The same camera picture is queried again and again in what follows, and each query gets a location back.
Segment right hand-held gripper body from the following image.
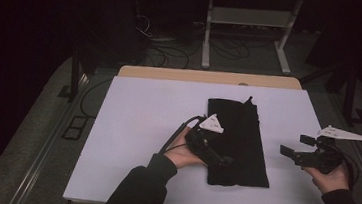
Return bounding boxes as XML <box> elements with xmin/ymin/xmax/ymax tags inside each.
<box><xmin>292</xmin><ymin>122</ymin><xmax>362</xmax><ymax>179</ymax></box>

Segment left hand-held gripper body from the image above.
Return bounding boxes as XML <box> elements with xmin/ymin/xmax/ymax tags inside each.
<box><xmin>183</xmin><ymin>111</ymin><xmax>226</xmax><ymax>167</ymax></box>

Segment black tank top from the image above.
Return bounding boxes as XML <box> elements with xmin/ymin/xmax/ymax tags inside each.
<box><xmin>199</xmin><ymin>92</ymin><xmax>279</xmax><ymax>192</ymax></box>

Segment person's left hand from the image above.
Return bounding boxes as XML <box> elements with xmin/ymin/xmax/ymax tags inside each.
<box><xmin>162</xmin><ymin>125</ymin><xmax>210</xmax><ymax>173</ymax></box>

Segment person's right hand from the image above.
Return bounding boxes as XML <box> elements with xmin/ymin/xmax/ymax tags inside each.
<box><xmin>300</xmin><ymin>158</ymin><xmax>354</xmax><ymax>199</ymax></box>

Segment black metal stand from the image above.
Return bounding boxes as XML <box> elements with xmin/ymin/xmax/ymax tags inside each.
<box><xmin>57</xmin><ymin>46</ymin><xmax>95</xmax><ymax>105</ymax></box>
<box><xmin>296</xmin><ymin>57</ymin><xmax>362</xmax><ymax>127</ymax></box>

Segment white table cover sheet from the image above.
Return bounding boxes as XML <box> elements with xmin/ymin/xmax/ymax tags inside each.
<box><xmin>62</xmin><ymin>67</ymin><xmax>340</xmax><ymax>204</ymax></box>

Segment left hand-held gripper black cable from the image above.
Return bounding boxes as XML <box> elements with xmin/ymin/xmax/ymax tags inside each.
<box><xmin>158</xmin><ymin>111</ymin><xmax>208</xmax><ymax>158</ymax></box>

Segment hand-held gripper black cable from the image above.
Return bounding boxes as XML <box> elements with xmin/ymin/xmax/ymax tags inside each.
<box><xmin>158</xmin><ymin>111</ymin><xmax>208</xmax><ymax>158</ymax></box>
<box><xmin>327</xmin><ymin>146</ymin><xmax>362</xmax><ymax>192</ymax></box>

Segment right hand-held gripper black cable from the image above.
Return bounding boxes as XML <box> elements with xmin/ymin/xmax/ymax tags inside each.
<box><xmin>327</xmin><ymin>146</ymin><xmax>362</xmax><ymax>192</ymax></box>

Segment black tangled floor cable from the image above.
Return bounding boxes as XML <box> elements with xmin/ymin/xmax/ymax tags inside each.
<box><xmin>206</xmin><ymin>33</ymin><xmax>253</xmax><ymax>63</ymax></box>

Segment black looped floor cable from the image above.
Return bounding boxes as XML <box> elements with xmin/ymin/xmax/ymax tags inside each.
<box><xmin>145</xmin><ymin>42</ymin><xmax>192</xmax><ymax>71</ymax></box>

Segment long black floor cable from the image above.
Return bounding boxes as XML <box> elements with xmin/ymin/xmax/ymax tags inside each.
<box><xmin>78</xmin><ymin>75</ymin><xmax>114</xmax><ymax>121</ymax></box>

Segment thin white cable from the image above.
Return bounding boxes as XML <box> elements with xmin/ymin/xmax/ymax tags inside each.
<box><xmin>134</xmin><ymin>13</ymin><xmax>155</xmax><ymax>39</ymax></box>

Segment grey metal stand frame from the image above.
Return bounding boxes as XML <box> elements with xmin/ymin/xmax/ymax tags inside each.
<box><xmin>200</xmin><ymin>0</ymin><xmax>304</xmax><ymax>78</ymax></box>

